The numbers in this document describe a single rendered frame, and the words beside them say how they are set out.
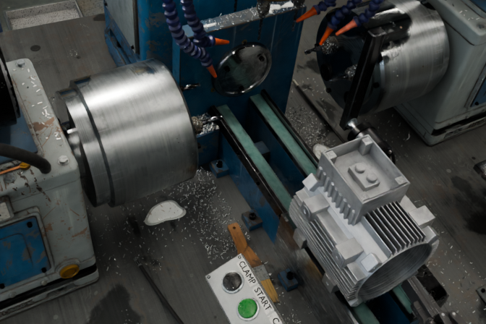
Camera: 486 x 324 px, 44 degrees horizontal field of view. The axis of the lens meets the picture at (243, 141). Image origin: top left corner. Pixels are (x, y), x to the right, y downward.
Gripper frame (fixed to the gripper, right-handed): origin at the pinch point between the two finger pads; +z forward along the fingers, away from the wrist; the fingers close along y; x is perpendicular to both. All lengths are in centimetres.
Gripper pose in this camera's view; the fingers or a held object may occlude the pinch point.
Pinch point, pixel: (419, 299)
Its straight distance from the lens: 107.1
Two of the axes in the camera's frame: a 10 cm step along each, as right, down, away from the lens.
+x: -1.5, 5.5, 8.2
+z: -4.6, -7.7, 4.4
